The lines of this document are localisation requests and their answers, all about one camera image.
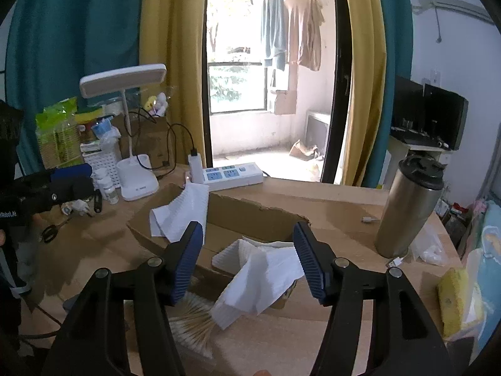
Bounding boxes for white phone charger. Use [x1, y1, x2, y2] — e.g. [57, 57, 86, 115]
[188, 148, 205, 184]

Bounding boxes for black scissors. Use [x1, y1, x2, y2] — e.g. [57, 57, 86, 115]
[39, 219, 73, 243]

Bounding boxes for yellow green sponge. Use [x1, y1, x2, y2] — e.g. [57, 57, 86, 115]
[74, 110, 104, 123]

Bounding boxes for white desk lamp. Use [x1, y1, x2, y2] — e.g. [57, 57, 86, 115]
[79, 64, 168, 201]

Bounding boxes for hanging beige shirt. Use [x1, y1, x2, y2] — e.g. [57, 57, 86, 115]
[287, 0, 325, 72]

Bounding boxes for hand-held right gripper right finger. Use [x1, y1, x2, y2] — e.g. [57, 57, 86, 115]
[293, 221, 457, 376]

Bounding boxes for torn cardboard scrap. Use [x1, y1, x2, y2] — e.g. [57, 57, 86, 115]
[290, 140, 319, 160]

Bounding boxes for steel tumbler with black lid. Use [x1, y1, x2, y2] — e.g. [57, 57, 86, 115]
[375, 154, 446, 259]

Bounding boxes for blue face mask pack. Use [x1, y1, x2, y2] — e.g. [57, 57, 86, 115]
[92, 119, 122, 142]

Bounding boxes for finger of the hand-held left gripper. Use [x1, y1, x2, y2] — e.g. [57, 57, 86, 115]
[37, 176, 96, 213]
[47, 163, 93, 183]

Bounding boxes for bundle of cotton swabs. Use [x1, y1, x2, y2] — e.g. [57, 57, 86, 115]
[168, 292, 215, 359]

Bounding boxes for white balcony appliance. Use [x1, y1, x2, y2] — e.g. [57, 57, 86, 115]
[306, 112, 331, 157]

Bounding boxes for yellow sponge pack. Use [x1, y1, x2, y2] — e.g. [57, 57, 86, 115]
[436, 268, 484, 339]

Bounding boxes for green paper cup pack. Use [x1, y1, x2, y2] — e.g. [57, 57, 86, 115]
[35, 98, 85, 169]

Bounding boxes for white power strip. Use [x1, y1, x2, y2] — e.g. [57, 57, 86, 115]
[201, 162, 264, 186]

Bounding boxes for white air conditioner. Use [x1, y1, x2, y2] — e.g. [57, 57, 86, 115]
[411, 0, 494, 22]

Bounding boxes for brown cardboard carton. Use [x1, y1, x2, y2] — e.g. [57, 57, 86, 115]
[111, 113, 173, 169]

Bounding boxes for large white pill bottle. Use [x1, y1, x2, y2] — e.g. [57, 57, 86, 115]
[92, 168, 110, 192]

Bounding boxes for black charger cable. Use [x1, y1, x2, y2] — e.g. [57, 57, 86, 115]
[127, 110, 195, 177]

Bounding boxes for hanging blue towel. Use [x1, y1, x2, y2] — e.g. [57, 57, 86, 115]
[260, 0, 290, 71]

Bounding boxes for teal curtain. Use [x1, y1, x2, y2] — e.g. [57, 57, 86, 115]
[372, 0, 414, 189]
[6, 0, 149, 173]

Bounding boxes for yellow curtain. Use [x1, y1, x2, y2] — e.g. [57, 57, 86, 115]
[139, 0, 214, 167]
[340, 0, 386, 189]

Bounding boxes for plush toy in plastic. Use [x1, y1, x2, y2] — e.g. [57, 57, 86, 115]
[144, 92, 169, 117]

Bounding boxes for black sliding door frame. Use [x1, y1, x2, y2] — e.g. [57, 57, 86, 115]
[331, 0, 353, 185]

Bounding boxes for white wall plug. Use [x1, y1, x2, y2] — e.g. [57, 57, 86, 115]
[63, 200, 92, 217]

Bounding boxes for white perforated basket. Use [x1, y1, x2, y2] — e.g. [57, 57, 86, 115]
[82, 149, 123, 186]

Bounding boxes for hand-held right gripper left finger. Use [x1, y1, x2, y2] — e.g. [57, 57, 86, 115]
[41, 221, 205, 376]

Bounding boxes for brown cardboard box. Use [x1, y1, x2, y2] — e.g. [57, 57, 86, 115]
[126, 183, 312, 310]

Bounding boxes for black computer monitor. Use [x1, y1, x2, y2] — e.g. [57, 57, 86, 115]
[392, 74, 425, 131]

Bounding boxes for printed blue blanket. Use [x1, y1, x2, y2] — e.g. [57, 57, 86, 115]
[462, 200, 501, 353]

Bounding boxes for clear plastic bag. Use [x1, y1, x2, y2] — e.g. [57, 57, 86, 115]
[409, 227, 449, 265]

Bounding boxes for white ribbed tissue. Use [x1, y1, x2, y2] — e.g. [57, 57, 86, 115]
[150, 183, 210, 245]
[210, 237, 304, 330]

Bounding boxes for small white pill bottle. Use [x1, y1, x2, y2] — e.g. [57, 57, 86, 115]
[102, 180, 119, 205]

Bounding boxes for cardboard sheet on balcony wall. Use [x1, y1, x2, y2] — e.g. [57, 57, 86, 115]
[274, 90, 298, 115]

